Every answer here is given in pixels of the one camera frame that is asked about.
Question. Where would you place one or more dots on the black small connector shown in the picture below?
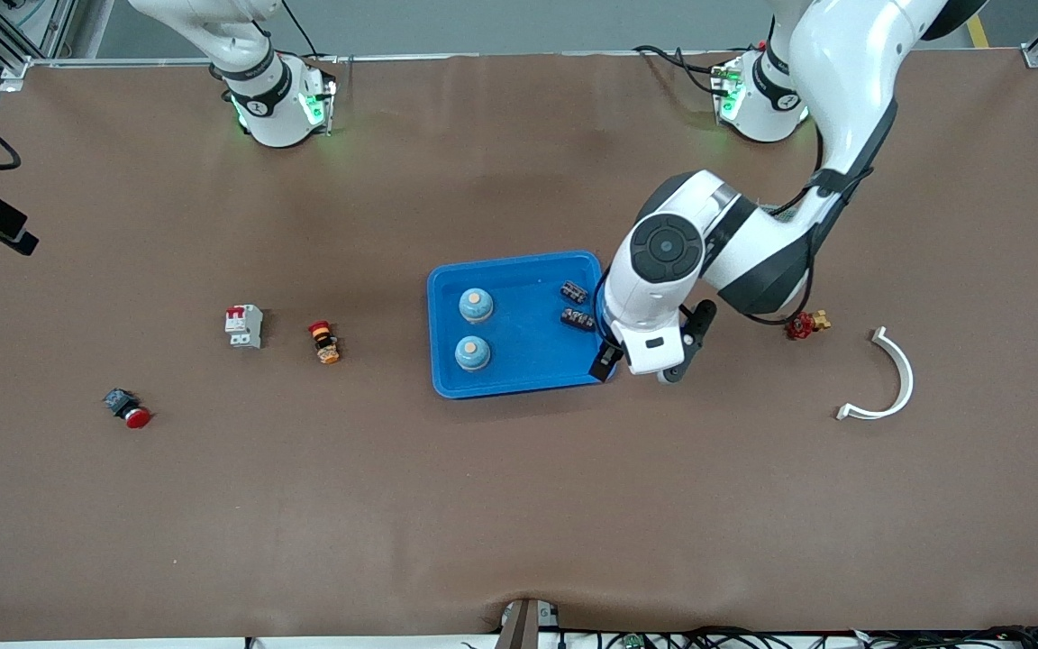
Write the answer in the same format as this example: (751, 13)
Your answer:
(575, 291)
(578, 319)

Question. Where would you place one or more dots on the blue service bell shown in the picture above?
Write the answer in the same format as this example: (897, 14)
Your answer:
(476, 306)
(473, 354)

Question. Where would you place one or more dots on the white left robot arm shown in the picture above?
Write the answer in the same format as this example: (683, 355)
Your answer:
(843, 72)

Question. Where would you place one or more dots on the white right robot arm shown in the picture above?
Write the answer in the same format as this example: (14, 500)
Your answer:
(276, 108)

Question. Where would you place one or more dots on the blue plastic tray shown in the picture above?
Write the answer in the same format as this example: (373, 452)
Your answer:
(528, 351)

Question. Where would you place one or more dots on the brass valve red handwheel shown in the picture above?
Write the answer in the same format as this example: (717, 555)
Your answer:
(798, 326)

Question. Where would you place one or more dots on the brown table mat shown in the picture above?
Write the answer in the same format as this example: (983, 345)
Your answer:
(519, 505)

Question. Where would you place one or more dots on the red mushroom push button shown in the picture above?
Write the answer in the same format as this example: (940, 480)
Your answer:
(136, 417)

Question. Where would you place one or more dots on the white red circuit breaker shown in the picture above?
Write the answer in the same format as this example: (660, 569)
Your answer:
(244, 329)

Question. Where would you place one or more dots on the white curved plastic bracket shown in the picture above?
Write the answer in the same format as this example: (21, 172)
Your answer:
(908, 383)

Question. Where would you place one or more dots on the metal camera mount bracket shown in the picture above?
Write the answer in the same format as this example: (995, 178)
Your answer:
(523, 626)

